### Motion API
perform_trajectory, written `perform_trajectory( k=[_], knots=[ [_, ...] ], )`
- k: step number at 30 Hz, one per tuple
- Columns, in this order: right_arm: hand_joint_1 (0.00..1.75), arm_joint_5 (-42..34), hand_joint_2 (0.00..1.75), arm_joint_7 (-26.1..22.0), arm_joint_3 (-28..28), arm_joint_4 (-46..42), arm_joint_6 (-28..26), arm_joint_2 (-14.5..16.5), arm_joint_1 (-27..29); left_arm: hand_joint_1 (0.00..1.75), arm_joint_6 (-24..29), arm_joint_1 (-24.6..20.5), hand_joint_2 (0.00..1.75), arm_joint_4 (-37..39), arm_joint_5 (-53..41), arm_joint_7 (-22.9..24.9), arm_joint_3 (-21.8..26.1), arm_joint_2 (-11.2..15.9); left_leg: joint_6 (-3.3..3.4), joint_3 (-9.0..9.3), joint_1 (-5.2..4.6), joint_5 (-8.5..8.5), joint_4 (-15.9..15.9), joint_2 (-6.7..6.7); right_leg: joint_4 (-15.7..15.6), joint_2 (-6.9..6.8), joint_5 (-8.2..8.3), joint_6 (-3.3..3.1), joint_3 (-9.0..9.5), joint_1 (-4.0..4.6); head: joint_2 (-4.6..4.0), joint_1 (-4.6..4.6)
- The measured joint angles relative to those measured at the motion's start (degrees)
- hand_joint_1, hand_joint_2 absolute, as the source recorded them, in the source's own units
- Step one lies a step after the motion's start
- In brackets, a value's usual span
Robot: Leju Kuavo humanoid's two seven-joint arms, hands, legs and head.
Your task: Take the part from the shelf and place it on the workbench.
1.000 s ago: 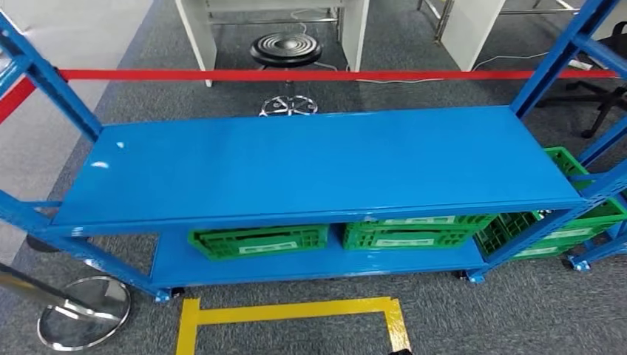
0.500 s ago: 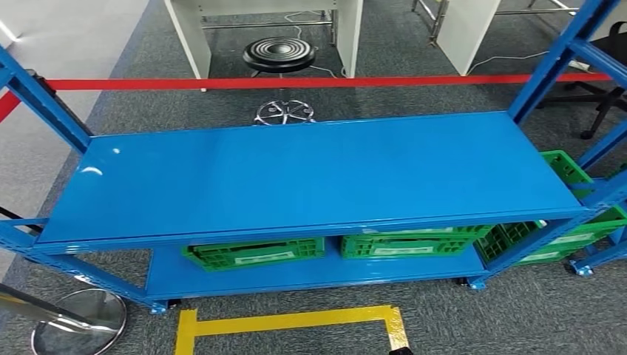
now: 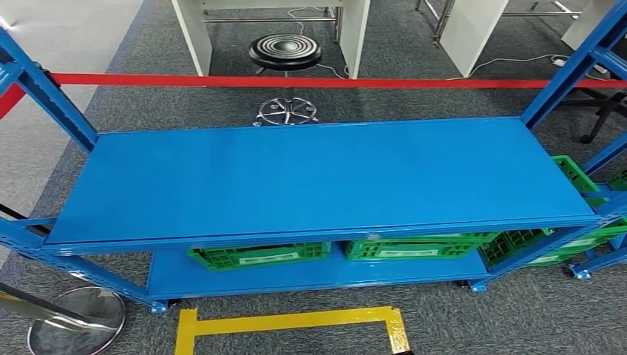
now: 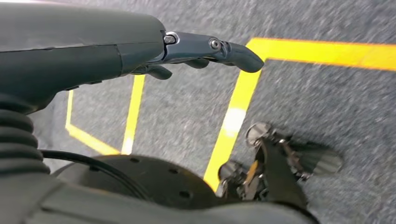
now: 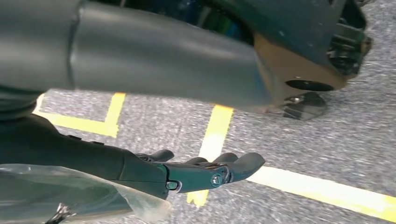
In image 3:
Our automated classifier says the blue metal shelf rack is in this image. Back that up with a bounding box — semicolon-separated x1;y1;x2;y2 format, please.
0;0;627;314
568;129;627;281

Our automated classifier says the red barrier belt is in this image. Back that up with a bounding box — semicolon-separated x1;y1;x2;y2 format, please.
49;72;627;91
0;83;27;121

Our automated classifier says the chrome stanchion post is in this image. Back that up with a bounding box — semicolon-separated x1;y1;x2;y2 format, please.
0;281;127;355

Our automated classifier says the white floor cable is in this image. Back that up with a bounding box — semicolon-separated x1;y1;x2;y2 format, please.
286;5;569;82

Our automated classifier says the black office chair base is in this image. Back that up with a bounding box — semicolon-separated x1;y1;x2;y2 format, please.
558;88;627;146

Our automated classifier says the black round stool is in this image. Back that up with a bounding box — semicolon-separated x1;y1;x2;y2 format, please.
248;33;325;127

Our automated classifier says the white power strip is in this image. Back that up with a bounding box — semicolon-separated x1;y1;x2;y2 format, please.
552;58;609;75

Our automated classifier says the black stanchion post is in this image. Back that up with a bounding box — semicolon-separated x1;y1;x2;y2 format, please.
0;203;52;236

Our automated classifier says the yellow floor tape square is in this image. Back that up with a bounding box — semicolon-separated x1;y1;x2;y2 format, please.
174;305;413;355

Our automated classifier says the white desk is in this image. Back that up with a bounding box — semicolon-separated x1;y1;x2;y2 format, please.
415;0;619;78
170;0;372;81

